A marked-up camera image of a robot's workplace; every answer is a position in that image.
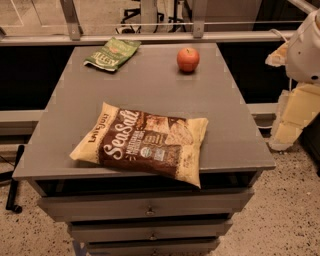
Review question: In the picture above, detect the middle grey drawer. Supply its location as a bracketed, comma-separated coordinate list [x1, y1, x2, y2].
[69, 219, 232, 242]

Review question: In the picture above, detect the brown sea salt chip bag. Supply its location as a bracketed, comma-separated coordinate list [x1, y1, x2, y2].
[70, 103, 208, 187]

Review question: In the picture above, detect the red apple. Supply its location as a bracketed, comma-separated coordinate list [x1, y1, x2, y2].
[177, 47, 200, 72]

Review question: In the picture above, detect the metal window railing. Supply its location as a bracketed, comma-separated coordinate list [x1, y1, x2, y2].
[0, 0, 319, 46]

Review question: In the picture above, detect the bottom grey drawer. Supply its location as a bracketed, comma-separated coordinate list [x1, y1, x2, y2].
[86, 238, 219, 256]

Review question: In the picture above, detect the top grey drawer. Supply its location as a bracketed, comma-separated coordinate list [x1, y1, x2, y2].
[38, 189, 254, 222]

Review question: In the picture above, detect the grey drawer cabinet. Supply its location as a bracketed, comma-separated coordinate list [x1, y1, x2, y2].
[12, 42, 277, 256]

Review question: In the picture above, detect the green chip bag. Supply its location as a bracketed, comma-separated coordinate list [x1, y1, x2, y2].
[84, 37, 141, 72]

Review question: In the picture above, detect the black stand leg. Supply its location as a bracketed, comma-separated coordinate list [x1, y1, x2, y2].
[6, 145, 24, 214]

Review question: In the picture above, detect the grey drawer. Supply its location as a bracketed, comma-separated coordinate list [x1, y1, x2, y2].
[69, 219, 232, 242]
[38, 189, 254, 222]
[86, 238, 219, 256]

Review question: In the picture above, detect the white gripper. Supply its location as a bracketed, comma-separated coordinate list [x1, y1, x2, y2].
[265, 9, 320, 151]

